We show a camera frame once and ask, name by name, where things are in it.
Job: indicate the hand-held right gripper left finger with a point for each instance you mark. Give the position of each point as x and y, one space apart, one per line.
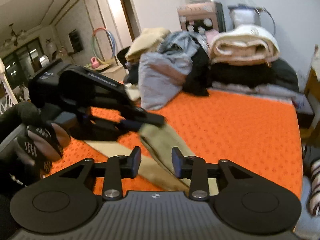
137 161

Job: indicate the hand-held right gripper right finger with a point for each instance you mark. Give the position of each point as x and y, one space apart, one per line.
176 162

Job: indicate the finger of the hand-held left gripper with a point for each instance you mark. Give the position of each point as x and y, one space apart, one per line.
155 120
130 125

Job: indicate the pale khaki pants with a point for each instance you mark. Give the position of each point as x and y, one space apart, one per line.
162 150

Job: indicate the person's left forearm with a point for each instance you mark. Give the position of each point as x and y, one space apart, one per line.
17 116

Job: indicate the person's left hand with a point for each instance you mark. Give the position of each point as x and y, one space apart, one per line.
45 142

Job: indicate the pink kettlebell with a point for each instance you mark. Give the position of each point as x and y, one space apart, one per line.
94 63

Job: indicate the low beige cabinet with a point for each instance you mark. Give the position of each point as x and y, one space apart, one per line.
110 71

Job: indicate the lilac grey garment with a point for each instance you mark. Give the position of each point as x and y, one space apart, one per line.
160 82

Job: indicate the dark grey garment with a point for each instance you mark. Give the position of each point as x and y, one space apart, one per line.
131 75

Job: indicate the black garment on chair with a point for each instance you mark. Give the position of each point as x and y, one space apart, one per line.
123 55

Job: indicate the colourful hula hoop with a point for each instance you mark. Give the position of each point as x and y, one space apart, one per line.
113 42

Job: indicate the black crumpled garment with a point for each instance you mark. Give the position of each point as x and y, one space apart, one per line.
197 75

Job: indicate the orange patterned table mat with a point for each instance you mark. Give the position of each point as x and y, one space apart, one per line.
237 135

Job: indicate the dark window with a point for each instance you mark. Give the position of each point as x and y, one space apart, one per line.
20 60

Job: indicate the tan folded garment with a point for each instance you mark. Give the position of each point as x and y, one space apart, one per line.
147 42

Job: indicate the blue grey crumpled garment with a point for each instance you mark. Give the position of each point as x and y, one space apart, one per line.
180 42

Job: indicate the ceiling chandelier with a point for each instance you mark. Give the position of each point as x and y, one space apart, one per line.
15 36

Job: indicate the black folded garment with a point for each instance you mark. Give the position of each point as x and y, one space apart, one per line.
240 76

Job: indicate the pink garment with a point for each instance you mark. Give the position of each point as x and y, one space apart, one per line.
212 35

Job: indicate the grey folded bedding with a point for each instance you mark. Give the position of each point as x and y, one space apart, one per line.
262 91

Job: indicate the pink water dispenser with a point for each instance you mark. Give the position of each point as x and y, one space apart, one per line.
200 17

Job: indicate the white rolled blanket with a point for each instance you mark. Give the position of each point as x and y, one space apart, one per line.
245 45

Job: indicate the dark charcoal garment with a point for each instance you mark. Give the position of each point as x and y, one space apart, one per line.
285 75

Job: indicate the striped garment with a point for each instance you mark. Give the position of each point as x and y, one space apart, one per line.
315 185

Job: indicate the wooden chair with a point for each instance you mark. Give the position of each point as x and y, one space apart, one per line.
313 87

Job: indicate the white cloth on chair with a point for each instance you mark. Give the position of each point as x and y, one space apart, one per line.
316 60

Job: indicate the black wall television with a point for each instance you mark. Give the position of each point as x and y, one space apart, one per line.
75 41

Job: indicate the wooden door frame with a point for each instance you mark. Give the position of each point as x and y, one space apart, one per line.
125 15

